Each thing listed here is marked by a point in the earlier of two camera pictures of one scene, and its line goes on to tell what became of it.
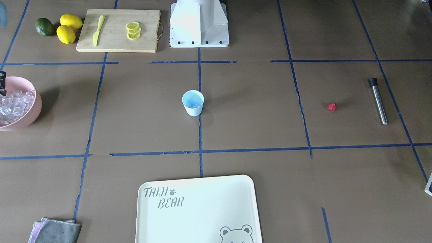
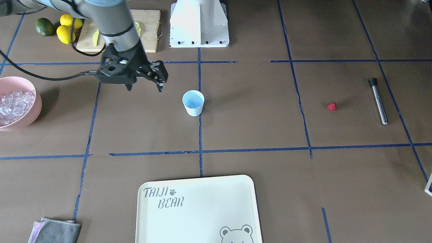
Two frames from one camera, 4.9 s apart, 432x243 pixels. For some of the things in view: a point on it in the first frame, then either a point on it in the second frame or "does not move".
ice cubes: x=15 y=106 does not move
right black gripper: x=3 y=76 to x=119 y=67
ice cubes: x=193 y=104 does not move
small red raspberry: x=332 y=106 does not move
